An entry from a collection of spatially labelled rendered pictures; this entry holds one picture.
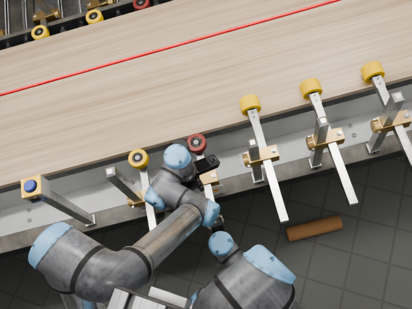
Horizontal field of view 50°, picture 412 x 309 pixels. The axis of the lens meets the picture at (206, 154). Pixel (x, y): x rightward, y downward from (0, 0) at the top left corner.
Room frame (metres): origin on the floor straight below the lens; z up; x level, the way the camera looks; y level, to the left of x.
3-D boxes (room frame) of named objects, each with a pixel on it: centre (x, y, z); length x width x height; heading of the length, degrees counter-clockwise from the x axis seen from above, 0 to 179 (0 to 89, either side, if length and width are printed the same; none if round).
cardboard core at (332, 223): (0.41, -0.39, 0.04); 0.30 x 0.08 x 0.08; 81
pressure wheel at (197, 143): (0.77, 0.02, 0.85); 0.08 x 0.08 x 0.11
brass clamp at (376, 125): (0.51, -0.68, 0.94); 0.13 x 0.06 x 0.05; 81
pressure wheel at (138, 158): (0.81, 0.26, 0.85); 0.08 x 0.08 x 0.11
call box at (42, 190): (0.71, 0.58, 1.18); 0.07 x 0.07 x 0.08; 81
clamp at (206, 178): (0.63, 0.06, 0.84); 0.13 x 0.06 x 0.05; 81
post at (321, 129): (0.55, -0.41, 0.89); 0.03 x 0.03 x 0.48; 81
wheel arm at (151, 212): (0.62, 0.30, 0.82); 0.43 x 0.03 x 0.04; 171
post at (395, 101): (0.51, -0.66, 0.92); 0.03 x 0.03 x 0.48; 81
